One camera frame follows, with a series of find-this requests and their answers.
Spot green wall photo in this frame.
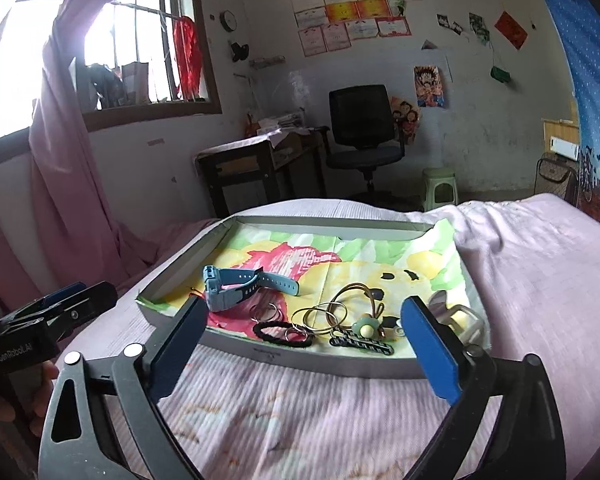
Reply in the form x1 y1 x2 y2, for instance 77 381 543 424
468 11 492 44

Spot cartoon family wall poster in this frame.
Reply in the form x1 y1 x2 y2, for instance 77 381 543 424
389 95 424 144

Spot papers on desk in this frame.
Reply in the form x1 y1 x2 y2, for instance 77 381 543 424
254 112 312 137

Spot wooden cabinet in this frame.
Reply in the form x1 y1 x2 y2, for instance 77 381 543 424
541 118 582 162

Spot group of wall certificates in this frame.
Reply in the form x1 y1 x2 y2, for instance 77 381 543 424
290 0 423 58

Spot white box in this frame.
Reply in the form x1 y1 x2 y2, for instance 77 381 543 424
549 136 580 159

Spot pink bedsheet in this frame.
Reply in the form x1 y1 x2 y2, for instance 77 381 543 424
55 192 600 480

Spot blue smartwatch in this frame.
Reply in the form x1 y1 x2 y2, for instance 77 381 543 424
201 265 301 314

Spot red hanging cloth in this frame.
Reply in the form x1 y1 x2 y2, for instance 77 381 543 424
171 15 204 102

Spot green flower hair clip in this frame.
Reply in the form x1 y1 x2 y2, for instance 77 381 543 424
349 314 382 342

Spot black office chair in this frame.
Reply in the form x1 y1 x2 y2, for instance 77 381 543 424
324 84 407 197

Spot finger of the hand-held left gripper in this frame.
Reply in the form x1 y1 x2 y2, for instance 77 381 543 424
42 281 119 348
1 282 88 322

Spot small wall photos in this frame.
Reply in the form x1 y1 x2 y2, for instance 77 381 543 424
435 11 466 37

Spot grey cardboard box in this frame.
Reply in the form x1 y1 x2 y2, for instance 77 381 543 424
135 214 492 382

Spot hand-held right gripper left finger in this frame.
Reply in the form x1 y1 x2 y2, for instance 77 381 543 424
37 296 211 480

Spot white hair clip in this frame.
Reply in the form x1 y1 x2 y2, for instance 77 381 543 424
426 291 484 347

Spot pink curtain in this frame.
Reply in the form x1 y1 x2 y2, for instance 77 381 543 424
0 0 222 306

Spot black hair clip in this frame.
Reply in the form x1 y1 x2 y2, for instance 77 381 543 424
329 332 397 357

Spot patterned brown bag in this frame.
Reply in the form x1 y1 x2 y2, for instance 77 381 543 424
535 155 579 204

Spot anime wall poster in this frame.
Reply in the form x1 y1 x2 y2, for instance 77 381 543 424
413 64 447 110

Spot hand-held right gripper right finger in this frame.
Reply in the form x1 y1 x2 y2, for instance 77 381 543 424
400 295 567 480

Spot blue dotted curtain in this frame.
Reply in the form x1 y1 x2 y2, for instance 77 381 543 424
524 0 600 240

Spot barred window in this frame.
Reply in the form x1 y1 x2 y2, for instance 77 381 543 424
0 0 224 147

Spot red paper sheet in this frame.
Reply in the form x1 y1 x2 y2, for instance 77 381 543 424
493 9 529 52

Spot dark wooden desk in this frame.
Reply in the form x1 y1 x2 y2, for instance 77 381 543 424
196 126 332 218

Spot colourful printed cloth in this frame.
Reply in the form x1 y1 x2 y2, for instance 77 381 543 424
140 220 481 357

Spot white wall paper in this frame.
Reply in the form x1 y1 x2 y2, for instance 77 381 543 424
420 39 454 84

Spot brown hair tie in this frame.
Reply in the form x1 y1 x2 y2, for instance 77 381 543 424
329 282 387 335

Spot black hair tie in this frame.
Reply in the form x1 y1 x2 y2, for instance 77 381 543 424
252 321 314 349

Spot person's left hand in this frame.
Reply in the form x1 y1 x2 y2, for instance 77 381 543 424
0 360 61 438

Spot green plastic stool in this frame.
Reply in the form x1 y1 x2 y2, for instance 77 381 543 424
421 166 459 212

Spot brown paper bag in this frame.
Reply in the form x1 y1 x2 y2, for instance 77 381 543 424
120 60 152 107

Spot metal key rings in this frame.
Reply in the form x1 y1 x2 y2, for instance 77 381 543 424
291 304 349 334

